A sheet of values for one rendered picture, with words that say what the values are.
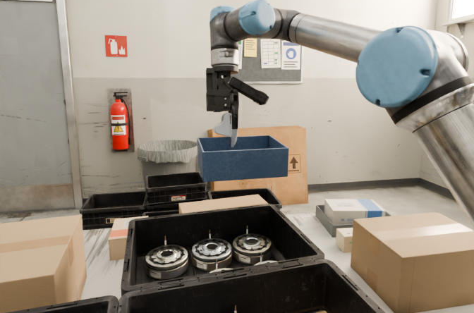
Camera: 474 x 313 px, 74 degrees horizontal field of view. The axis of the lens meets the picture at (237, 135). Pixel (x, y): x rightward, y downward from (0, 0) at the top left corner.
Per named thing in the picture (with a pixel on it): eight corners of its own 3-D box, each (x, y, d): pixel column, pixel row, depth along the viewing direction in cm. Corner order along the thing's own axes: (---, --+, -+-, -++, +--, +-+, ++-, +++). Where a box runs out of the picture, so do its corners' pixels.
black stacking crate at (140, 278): (271, 241, 94) (272, 205, 92) (324, 309, 66) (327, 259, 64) (132, 261, 83) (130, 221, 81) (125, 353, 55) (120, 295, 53)
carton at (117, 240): (116, 237, 119) (114, 218, 117) (149, 234, 121) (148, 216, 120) (109, 260, 103) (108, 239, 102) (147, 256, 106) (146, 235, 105)
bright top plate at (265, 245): (264, 233, 89) (264, 231, 89) (276, 252, 79) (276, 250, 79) (229, 237, 87) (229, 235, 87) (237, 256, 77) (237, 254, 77)
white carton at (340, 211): (370, 218, 134) (372, 199, 132) (383, 232, 122) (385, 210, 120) (324, 218, 134) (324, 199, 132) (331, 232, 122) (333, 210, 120)
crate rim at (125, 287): (272, 210, 93) (272, 203, 92) (328, 268, 64) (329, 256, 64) (129, 228, 82) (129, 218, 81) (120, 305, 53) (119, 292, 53)
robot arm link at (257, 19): (285, 0, 75) (254, 13, 84) (250, -6, 69) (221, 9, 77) (288, 33, 76) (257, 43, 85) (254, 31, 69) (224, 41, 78)
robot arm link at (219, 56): (236, 54, 88) (240, 47, 80) (236, 71, 88) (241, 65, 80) (209, 54, 87) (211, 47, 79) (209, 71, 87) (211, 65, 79)
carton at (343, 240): (396, 239, 117) (398, 224, 116) (407, 247, 111) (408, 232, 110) (335, 244, 114) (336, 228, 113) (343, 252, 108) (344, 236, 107)
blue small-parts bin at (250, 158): (269, 159, 88) (269, 134, 87) (288, 176, 74) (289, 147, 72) (197, 163, 84) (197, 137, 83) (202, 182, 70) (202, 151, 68)
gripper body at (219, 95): (206, 113, 87) (205, 70, 87) (237, 113, 89) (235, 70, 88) (208, 113, 80) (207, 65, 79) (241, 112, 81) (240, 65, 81)
